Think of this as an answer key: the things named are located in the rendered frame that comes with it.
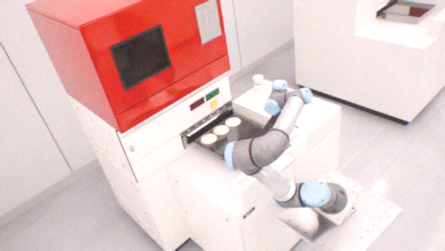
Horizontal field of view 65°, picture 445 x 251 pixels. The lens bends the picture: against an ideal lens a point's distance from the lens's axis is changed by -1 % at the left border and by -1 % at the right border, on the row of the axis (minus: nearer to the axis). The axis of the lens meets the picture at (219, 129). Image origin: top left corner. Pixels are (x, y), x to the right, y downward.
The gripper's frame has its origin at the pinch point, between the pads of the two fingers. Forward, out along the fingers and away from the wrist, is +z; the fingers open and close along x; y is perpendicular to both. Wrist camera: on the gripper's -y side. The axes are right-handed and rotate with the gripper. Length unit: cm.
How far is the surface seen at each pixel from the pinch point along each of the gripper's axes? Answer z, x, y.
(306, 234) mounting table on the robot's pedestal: 20, -37, -29
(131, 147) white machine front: -6, 57, -59
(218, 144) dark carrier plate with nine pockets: 12.6, 37.4, -13.8
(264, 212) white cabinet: 35.0, -4.8, -23.0
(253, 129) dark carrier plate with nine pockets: 12.5, 30.3, 9.4
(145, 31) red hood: -65, 53, -33
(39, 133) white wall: 39, 207, -80
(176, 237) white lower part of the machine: 83, 58, -53
